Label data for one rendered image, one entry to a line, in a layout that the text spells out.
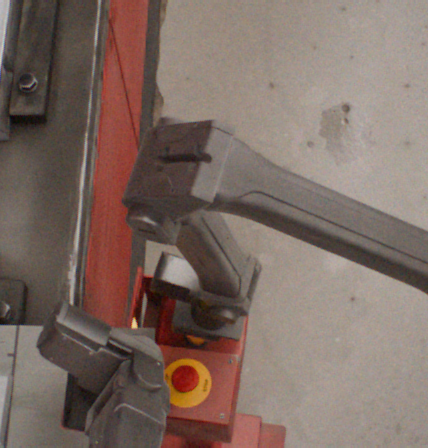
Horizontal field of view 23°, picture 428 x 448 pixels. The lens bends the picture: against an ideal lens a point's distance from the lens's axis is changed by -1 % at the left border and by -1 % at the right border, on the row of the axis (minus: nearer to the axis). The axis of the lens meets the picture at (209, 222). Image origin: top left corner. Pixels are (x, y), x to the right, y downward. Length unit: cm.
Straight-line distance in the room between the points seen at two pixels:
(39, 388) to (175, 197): 45
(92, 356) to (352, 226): 29
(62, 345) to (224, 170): 26
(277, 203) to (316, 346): 142
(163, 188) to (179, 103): 168
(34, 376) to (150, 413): 35
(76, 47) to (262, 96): 102
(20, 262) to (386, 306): 111
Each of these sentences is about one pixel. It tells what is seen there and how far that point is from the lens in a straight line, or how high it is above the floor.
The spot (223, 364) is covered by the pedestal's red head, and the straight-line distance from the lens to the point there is 154.
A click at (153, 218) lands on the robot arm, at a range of 99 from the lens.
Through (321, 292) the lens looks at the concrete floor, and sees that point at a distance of 241.
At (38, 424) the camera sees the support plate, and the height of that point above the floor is 100.
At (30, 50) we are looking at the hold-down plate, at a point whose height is 91.
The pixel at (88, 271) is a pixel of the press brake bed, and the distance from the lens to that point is 162.
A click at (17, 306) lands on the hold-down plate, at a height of 91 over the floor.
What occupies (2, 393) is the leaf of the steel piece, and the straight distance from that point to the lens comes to 133.
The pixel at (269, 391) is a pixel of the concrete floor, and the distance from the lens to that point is 234.
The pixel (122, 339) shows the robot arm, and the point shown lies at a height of 121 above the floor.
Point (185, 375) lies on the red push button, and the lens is 150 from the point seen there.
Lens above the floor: 225
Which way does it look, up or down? 65 degrees down
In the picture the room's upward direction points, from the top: 6 degrees counter-clockwise
